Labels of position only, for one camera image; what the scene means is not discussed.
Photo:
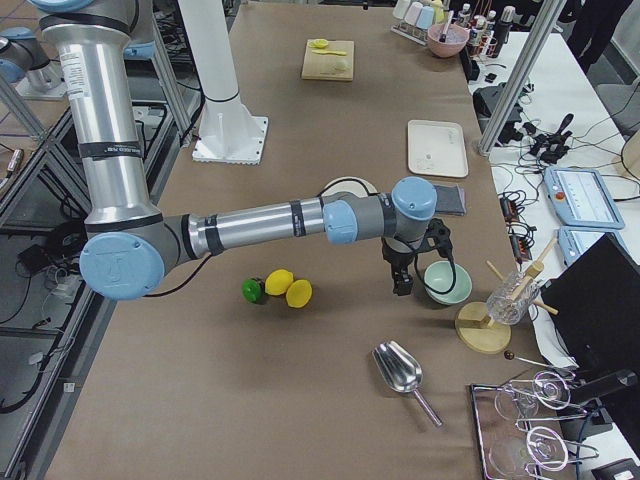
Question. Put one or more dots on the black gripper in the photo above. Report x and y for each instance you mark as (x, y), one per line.
(398, 261)

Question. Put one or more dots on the whole yellow lemon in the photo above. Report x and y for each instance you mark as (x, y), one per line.
(278, 282)

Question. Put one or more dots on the white pedestal column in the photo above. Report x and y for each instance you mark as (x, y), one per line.
(228, 132)

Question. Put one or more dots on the wire glass rack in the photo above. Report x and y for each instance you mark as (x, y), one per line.
(518, 427)

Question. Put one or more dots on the aluminium frame post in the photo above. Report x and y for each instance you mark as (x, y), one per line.
(526, 60)

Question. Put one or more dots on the yellow plastic cup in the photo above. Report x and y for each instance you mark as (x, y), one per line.
(439, 10)

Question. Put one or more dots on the wooden cup stand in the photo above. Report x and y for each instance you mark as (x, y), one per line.
(478, 330)

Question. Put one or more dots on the white cup rack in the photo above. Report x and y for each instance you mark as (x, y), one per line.
(410, 32)

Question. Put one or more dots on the blue teach pendant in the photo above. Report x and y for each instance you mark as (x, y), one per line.
(574, 241)
(580, 198)

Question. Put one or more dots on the white plastic cup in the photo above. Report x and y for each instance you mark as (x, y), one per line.
(400, 9)

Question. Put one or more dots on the pink plastic cup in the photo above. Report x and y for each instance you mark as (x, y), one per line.
(413, 13)

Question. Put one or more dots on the cream round plate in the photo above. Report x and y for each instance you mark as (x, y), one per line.
(353, 185)

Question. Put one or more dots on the mint green bowl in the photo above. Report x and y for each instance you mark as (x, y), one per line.
(445, 286)

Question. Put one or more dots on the pink bowl with ice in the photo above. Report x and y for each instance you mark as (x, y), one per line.
(456, 39)

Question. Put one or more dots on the clear glass cup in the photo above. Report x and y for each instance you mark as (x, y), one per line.
(511, 300)

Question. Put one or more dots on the green lime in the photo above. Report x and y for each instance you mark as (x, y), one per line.
(253, 290)

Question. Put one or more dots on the metal scoop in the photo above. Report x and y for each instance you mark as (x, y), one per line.
(403, 374)

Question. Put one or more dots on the cream rectangular tray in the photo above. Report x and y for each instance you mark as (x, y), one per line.
(436, 148)

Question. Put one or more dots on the wooden cutting board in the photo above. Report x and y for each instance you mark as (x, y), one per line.
(319, 67)

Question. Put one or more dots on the person in black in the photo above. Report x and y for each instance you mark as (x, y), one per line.
(593, 30)

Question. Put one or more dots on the lemon slices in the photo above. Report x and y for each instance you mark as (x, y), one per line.
(318, 43)

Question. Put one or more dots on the metal ice tongs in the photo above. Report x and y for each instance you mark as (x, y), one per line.
(446, 26)

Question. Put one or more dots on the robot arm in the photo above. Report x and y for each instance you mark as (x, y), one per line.
(26, 65)
(131, 244)

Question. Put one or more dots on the grey folded cloth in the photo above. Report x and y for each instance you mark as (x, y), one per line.
(450, 200)

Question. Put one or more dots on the blue plastic cup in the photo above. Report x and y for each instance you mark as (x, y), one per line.
(425, 18)

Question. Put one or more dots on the yellow plastic knife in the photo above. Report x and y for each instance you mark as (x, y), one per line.
(325, 51)

